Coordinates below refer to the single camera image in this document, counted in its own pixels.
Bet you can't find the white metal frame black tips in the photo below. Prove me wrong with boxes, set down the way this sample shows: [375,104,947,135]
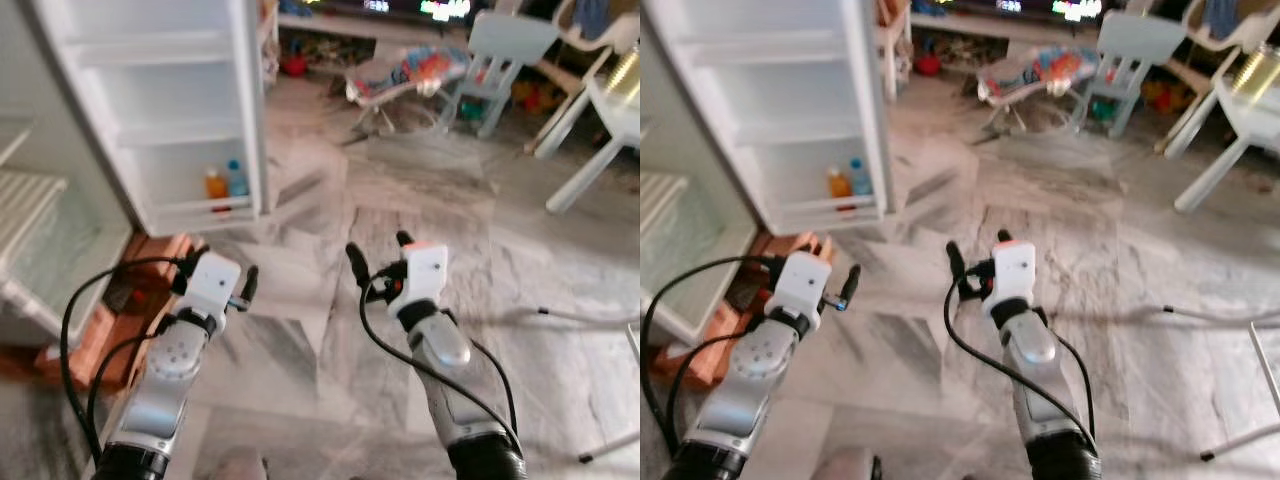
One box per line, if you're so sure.
[1163,303,1280,463]
[538,306,641,464]

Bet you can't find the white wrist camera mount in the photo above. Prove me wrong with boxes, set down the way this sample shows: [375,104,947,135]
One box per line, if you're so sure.
[183,252,244,329]
[775,250,835,331]
[398,243,450,321]
[985,240,1037,321]

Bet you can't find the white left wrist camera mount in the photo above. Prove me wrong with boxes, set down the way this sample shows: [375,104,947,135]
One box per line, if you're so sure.
[775,250,835,331]
[183,252,244,329]

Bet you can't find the white fridge door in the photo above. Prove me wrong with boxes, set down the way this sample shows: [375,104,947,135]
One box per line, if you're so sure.
[30,0,271,238]
[655,0,894,237]

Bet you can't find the colourful baby bouncer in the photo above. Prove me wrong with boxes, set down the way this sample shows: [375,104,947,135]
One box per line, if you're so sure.
[345,48,471,133]
[977,48,1101,131]

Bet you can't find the blue cloth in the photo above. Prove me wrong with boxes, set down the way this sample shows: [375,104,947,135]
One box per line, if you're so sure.
[1205,0,1239,39]
[575,0,608,39]

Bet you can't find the light blue kids chair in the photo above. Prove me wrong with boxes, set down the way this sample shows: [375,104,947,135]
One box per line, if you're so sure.
[1070,10,1188,137]
[440,12,561,139]

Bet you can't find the gold metal can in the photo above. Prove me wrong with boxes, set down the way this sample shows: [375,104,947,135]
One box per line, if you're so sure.
[603,48,641,101]
[1230,48,1280,101]

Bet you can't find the clear fridge crisper drawer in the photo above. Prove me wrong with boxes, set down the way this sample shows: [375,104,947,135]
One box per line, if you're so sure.
[0,170,132,343]
[640,170,758,343]

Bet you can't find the white small table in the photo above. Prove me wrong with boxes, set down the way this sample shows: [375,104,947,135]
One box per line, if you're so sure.
[545,75,641,214]
[1165,75,1280,213]

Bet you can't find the yellow red toy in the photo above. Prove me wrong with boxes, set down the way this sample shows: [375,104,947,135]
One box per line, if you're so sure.
[510,80,549,117]
[1140,80,1183,117]

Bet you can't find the black television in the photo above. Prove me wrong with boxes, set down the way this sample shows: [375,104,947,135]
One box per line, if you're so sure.
[925,0,1106,21]
[300,0,483,21]

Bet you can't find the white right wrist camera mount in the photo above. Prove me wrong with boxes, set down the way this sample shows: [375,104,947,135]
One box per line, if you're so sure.
[985,240,1037,321]
[398,243,450,321]

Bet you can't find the cream wooden chair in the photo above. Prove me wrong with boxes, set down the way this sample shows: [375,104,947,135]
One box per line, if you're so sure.
[525,0,641,156]
[1158,0,1280,156]

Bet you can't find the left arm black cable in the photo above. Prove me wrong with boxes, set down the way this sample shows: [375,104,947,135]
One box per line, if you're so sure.
[640,255,776,461]
[58,255,191,467]

